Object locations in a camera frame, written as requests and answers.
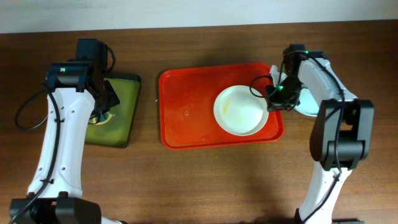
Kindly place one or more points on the black tray with green liquid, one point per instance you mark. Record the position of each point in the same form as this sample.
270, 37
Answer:
116, 132

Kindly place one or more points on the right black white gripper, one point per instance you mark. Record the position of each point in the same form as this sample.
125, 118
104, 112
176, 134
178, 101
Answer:
280, 103

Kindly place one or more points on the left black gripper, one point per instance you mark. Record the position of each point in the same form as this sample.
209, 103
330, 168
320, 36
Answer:
109, 98

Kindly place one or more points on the white plate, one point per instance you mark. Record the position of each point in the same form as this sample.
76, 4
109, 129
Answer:
240, 110

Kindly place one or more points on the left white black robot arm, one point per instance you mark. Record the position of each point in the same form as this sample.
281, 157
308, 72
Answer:
76, 92

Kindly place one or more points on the yellow green sponge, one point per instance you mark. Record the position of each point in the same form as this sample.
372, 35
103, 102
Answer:
101, 118

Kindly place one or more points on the red plastic tray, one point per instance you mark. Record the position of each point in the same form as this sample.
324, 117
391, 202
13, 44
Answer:
186, 101

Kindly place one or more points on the light blue top plate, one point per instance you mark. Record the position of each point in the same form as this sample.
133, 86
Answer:
307, 104

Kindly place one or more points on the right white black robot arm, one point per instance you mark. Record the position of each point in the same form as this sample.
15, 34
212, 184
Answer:
341, 133

